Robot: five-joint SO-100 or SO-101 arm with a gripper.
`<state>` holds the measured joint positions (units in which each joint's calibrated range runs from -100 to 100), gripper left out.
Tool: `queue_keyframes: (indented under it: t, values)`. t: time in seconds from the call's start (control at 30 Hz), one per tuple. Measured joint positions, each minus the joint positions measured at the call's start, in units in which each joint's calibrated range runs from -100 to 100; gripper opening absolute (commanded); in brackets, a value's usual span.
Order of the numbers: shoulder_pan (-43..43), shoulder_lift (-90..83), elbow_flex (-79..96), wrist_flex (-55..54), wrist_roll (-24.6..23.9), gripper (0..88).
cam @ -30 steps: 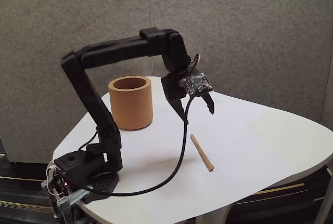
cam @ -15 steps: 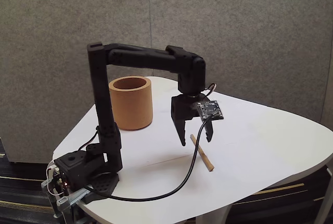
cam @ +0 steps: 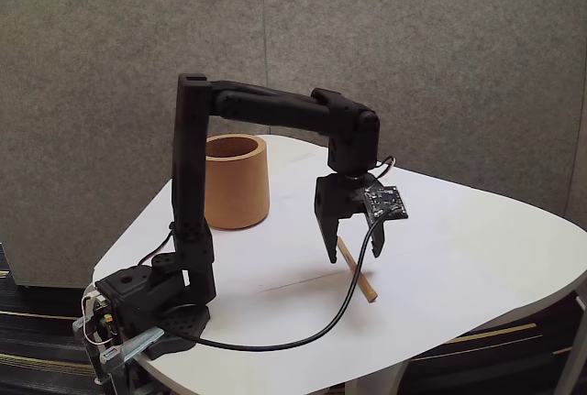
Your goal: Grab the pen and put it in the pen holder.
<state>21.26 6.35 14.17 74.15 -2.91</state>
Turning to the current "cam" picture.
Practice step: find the tan wooden pen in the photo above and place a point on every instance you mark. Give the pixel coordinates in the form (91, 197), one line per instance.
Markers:
(367, 287)

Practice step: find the cork pen holder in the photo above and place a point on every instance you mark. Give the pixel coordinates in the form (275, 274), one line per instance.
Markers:
(238, 193)

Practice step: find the white paper sheet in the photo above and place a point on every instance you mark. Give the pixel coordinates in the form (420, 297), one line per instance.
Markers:
(390, 335)
(458, 230)

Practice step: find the white table leg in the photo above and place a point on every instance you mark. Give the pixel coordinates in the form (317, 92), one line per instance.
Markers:
(573, 358)
(376, 381)

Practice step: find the grey felt partition panel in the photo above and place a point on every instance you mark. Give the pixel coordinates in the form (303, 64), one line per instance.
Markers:
(413, 47)
(114, 47)
(580, 138)

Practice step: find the grey metal table clamp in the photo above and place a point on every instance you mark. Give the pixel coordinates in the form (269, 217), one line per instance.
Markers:
(142, 340)

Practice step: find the bare camera circuit board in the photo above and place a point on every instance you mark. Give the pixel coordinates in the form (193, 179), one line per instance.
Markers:
(385, 202)

